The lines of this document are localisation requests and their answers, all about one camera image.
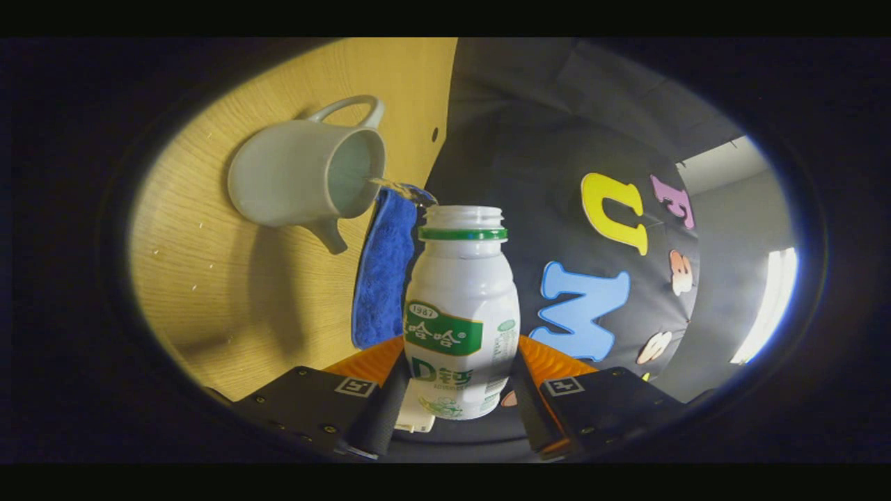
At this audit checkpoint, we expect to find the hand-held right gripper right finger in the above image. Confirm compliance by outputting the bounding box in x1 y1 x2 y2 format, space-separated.
512 334 686 456

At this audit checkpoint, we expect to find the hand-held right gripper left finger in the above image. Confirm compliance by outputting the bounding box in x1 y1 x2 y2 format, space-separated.
233 336 411 460

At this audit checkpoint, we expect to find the white green-label water bottle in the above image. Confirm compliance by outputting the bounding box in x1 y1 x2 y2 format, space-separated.
402 205 521 420

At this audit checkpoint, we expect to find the white ceramic teacup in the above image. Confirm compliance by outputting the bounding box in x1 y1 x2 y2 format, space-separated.
228 95 387 255

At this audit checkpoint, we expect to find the blue towel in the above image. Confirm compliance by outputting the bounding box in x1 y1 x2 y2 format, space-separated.
352 184 438 350

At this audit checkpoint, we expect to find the black backdrop cloth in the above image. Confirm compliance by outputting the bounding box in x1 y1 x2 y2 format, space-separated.
425 38 746 460

